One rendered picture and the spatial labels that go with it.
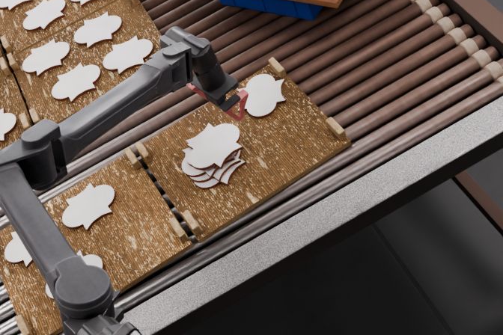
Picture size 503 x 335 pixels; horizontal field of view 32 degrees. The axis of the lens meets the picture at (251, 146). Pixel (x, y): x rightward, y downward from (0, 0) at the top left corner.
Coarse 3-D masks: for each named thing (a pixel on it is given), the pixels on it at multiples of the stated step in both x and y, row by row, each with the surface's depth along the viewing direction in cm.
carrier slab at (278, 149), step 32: (288, 96) 209; (192, 128) 212; (256, 128) 206; (288, 128) 203; (320, 128) 200; (160, 160) 208; (256, 160) 200; (288, 160) 197; (320, 160) 194; (192, 192) 199; (224, 192) 196; (256, 192) 194; (224, 224) 191
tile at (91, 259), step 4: (80, 252) 196; (84, 256) 195; (88, 256) 194; (92, 256) 194; (96, 256) 194; (84, 260) 194; (88, 260) 194; (92, 260) 193; (96, 260) 193; (100, 260) 193; (88, 264) 193; (92, 264) 193; (96, 264) 192; (100, 264) 192; (48, 288) 192; (48, 292) 191
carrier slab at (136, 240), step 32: (128, 160) 211; (64, 192) 210; (128, 192) 204; (64, 224) 204; (96, 224) 201; (128, 224) 198; (160, 224) 196; (0, 256) 203; (128, 256) 192; (160, 256) 190; (32, 288) 194; (128, 288) 189; (32, 320) 189
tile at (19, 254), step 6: (12, 234) 205; (12, 240) 204; (18, 240) 203; (12, 246) 203; (18, 246) 202; (24, 246) 202; (6, 252) 202; (12, 252) 202; (18, 252) 201; (24, 252) 201; (6, 258) 201; (12, 258) 200; (18, 258) 200; (24, 258) 199; (30, 258) 199; (30, 264) 199
